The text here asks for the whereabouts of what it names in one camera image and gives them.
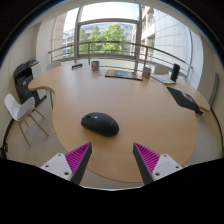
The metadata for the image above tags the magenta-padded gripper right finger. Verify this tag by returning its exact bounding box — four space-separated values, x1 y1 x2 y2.
132 142 184 186

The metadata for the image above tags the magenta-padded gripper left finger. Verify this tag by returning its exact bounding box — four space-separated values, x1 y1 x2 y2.
40 142 93 185

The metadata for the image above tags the black computer mouse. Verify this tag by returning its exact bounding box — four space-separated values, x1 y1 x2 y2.
80 112 120 138

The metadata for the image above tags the black mouse pad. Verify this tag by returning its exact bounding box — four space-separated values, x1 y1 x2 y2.
166 86 204 116

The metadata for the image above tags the white chair with wooden legs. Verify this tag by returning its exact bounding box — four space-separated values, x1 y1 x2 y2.
3 93 50 147

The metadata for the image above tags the red magazine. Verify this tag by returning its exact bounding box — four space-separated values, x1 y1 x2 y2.
104 68 144 82

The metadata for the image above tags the black cylindrical speaker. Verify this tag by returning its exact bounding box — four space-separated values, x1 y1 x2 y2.
170 63 181 83

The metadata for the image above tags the small printed cup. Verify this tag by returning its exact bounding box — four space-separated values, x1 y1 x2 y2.
91 60 100 72

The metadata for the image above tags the black office printer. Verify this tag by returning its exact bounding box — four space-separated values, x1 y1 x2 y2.
13 59 48 108

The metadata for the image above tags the metal balcony railing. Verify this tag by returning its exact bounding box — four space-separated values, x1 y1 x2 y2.
48 40 194 81

